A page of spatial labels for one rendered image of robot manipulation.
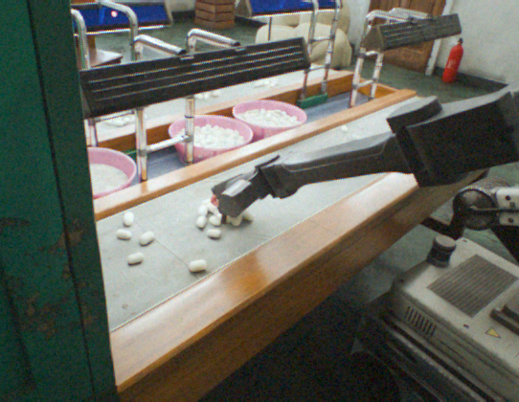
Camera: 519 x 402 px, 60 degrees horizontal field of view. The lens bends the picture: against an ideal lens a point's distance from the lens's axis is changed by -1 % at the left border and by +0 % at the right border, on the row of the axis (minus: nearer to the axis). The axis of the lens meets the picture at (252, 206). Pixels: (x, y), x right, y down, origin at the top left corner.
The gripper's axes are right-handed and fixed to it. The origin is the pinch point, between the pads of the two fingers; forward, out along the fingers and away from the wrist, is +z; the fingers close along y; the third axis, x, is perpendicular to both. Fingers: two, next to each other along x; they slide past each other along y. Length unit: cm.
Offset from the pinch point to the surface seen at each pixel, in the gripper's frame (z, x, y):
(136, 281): -6.3, 7.9, 29.2
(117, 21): 22, -60, -11
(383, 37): -21, -24, -68
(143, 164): 10.3, -15.8, 7.5
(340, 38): 137, -86, -301
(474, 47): 100, -36, -479
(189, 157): 12.0, -13.8, -7.3
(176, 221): 2.1, 0.6, 10.6
